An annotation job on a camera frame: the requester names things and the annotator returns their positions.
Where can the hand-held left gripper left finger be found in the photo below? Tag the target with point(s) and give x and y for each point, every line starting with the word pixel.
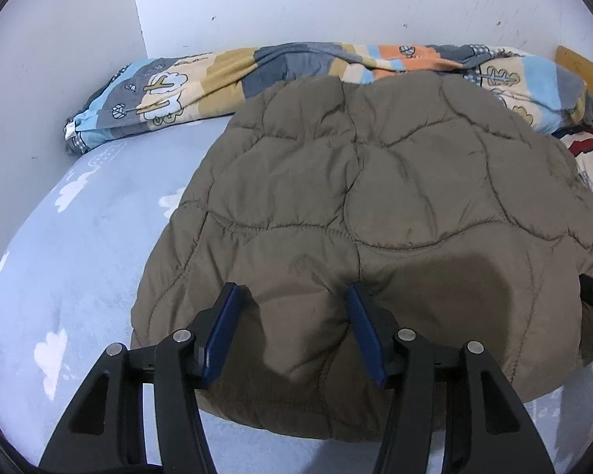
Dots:
pixel 222 328

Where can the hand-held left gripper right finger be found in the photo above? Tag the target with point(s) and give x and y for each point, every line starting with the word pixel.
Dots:
pixel 368 333

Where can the olive quilted hooded jacket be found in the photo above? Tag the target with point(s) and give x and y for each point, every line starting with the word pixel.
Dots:
pixel 375 217

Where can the light blue cloud bed sheet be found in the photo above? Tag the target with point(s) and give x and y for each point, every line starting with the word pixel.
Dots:
pixel 79 266

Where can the wooden headboard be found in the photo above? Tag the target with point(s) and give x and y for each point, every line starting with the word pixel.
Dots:
pixel 588 74

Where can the patchwork tree print blanket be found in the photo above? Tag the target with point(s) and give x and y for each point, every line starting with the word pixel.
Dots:
pixel 217 84

